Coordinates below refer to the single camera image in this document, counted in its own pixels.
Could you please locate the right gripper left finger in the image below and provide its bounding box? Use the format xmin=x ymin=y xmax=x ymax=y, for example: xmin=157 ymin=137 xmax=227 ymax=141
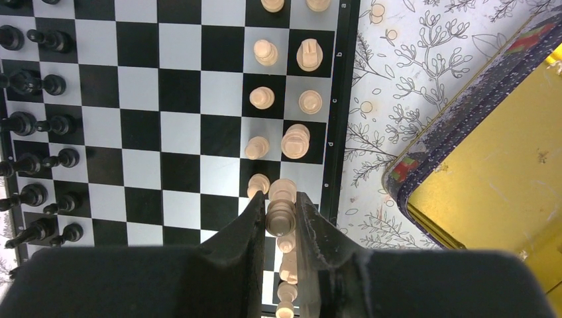
xmin=1 ymin=192 xmax=265 ymax=317

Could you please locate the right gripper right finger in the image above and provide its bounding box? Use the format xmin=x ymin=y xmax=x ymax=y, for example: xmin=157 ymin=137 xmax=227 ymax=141
xmin=296 ymin=192 xmax=555 ymax=317

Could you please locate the white chess piece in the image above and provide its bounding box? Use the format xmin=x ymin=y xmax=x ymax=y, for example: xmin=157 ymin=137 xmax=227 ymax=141
xmin=296 ymin=38 xmax=323 ymax=72
xmin=260 ymin=0 xmax=285 ymax=13
xmin=266 ymin=179 xmax=297 ymax=237
xmin=298 ymin=90 xmax=323 ymax=115
xmin=276 ymin=282 xmax=298 ymax=318
xmin=253 ymin=39 xmax=278 ymax=66
xmin=279 ymin=250 xmax=298 ymax=285
xmin=306 ymin=0 xmax=331 ymax=12
xmin=245 ymin=136 xmax=270 ymax=160
xmin=247 ymin=174 xmax=270 ymax=199
xmin=249 ymin=86 xmax=275 ymax=109
xmin=281 ymin=124 xmax=310 ymax=159
xmin=276 ymin=232 xmax=296 ymax=254

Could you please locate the black white chess board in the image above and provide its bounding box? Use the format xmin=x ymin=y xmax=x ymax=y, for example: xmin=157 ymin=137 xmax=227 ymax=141
xmin=0 ymin=0 xmax=362 ymax=318

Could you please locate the gold tin box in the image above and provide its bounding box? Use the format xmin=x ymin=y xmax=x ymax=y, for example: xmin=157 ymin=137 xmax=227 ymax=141
xmin=384 ymin=6 xmax=561 ymax=313

